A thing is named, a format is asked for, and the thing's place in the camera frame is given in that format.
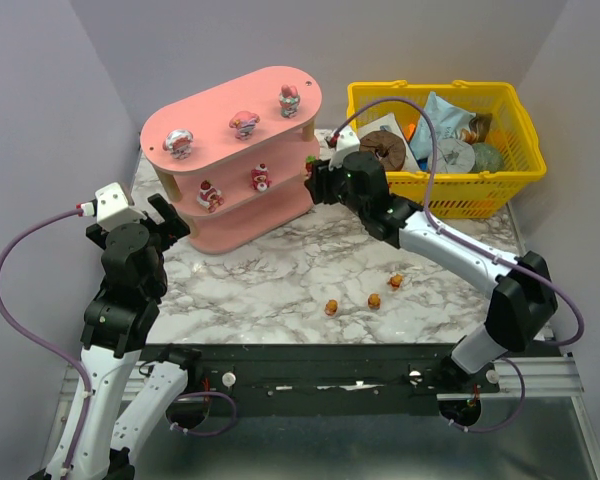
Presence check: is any strawberry donut toy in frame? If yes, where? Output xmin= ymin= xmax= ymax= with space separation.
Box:
xmin=305 ymin=155 xmax=318 ymax=177

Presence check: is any red white bow toy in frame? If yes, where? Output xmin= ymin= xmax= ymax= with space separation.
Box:
xmin=197 ymin=180 xmax=225 ymax=213

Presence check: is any pink strawberry bear toy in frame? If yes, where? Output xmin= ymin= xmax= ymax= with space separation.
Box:
xmin=251 ymin=163 xmax=271 ymax=192

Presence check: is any pink white hooded toy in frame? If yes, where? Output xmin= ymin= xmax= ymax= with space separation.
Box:
xmin=162 ymin=129 xmax=194 ymax=160

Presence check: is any pink flower-ring bunny toy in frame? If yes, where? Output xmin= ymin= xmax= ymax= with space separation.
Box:
xmin=278 ymin=84 xmax=301 ymax=118

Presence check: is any pink wide-eared toy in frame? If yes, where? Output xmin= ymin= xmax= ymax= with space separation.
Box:
xmin=229 ymin=110 xmax=260 ymax=140

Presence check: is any orange bear toy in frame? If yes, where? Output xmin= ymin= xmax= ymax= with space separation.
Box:
xmin=324 ymin=299 xmax=338 ymax=316
xmin=387 ymin=274 xmax=404 ymax=290
xmin=367 ymin=293 xmax=381 ymax=310

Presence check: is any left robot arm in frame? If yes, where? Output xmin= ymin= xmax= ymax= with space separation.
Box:
xmin=34 ymin=194 xmax=200 ymax=479

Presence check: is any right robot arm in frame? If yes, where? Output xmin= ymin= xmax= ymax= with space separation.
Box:
xmin=305 ymin=152 xmax=558 ymax=390

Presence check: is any pink three-tier shelf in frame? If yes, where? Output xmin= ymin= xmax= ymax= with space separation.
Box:
xmin=140 ymin=66 xmax=322 ymax=254

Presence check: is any brown round cake pack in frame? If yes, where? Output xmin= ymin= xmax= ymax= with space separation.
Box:
xmin=360 ymin=130 xmax=406 ymax=172

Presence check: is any white flat packet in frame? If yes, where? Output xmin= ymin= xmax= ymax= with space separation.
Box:
xmin=357 ymin=113 xmax=404 ymax=140

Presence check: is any grey round cake pack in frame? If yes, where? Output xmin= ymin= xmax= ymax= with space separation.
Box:
xmin=427 ymin=138 xmax=476 ymax=174

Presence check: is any light blue snack bag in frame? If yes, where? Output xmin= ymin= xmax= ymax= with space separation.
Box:
xmin=409 ymin=92 xmax=476 ymax=160

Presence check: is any yellow plastic basket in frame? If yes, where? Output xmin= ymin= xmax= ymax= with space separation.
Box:
xmin=347 ymin=80 xmax=547 ymax=219

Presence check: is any green round cake pack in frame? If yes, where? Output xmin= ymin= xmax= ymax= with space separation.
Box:
xmin=471 ymin=142 xmax=504 ymax=173

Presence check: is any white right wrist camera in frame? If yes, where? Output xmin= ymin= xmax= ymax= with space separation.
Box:
xmin=326 ymin=125 xmax=360 ymax=170

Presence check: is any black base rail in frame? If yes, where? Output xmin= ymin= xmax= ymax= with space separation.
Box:
xmin=64 ymin=342 xmax=581 ymax=419

